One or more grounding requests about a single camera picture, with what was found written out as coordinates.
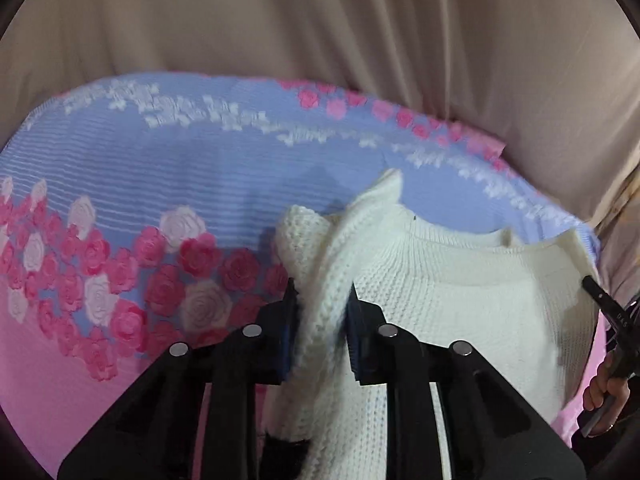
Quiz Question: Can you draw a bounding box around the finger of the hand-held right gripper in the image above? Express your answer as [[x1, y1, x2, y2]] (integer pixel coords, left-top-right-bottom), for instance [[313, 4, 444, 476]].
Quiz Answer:
[[582, 275, 624, 325]]

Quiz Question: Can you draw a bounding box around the person's right hand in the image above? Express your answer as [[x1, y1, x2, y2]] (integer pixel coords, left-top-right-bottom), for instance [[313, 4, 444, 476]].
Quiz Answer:
[[583, 348, 633, 434]]

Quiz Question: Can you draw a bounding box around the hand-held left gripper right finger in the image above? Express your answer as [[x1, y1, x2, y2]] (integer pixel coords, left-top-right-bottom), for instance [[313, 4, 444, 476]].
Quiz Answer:
[[345, 282, 587, 480]]

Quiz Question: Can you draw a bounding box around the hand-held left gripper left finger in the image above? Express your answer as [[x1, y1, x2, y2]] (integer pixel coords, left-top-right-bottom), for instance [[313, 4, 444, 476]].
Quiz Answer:
[[57, 277, 301, 480]]

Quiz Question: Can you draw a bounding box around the floral blue pink blanket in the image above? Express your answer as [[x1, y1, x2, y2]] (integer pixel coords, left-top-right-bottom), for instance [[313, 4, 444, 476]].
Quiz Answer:
[[0, 73, 607, 480]]

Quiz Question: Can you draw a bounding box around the white knitted sweater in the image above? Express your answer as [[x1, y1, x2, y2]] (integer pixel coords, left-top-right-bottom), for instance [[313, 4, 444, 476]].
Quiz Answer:
[[264, 169, 600, 480]]

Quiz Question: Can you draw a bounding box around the beige curtain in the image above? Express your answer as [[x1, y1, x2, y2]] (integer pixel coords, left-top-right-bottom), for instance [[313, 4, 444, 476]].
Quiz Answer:
[[0, 0, 640, 306]]

